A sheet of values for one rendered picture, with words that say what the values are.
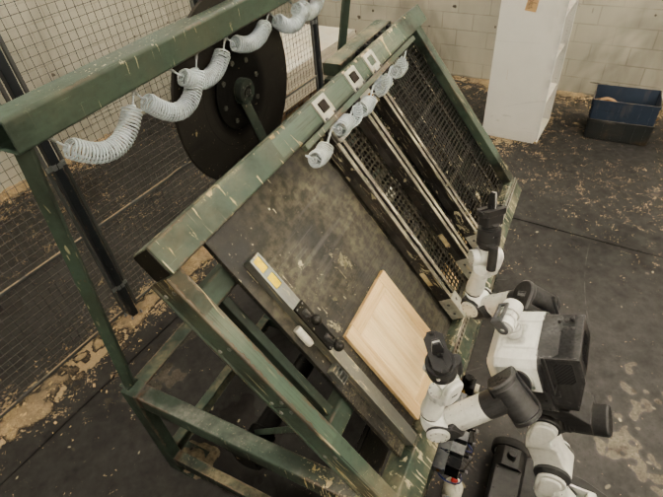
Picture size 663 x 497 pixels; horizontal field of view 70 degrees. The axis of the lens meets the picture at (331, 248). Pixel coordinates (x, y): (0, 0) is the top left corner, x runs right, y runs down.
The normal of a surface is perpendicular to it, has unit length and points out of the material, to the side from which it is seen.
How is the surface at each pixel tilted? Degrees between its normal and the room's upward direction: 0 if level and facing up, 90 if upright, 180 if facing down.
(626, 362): 0
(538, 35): 90
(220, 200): 53
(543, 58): 90
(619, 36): 90
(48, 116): 90
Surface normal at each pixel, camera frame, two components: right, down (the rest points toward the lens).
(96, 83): 0.90, 0.24
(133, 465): -0.07, -0.75
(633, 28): -0.52, 0.59
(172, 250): 0.67, -0.26
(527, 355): -0.42, -0.78
